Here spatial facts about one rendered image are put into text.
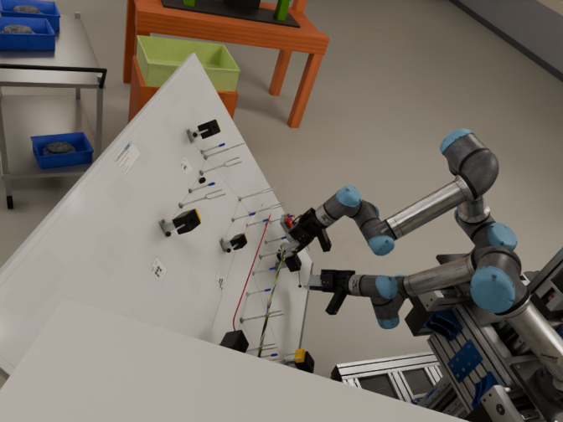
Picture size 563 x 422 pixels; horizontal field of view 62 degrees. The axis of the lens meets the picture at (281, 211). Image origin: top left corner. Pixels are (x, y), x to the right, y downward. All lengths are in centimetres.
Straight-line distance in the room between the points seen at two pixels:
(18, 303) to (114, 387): 42
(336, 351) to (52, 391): 256
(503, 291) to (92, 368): 112
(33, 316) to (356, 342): 241
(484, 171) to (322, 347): 174
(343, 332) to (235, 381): 257
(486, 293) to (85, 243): 104
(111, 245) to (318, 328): 213
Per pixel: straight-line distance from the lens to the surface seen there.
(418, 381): 287
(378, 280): 160
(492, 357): 195
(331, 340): 304
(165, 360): 56
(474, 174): 157
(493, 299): 144
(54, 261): 98
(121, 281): 109
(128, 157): 122
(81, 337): 57
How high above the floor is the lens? 233
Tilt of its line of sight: 39 degrees down
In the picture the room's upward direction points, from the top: 20 degrees clockwise
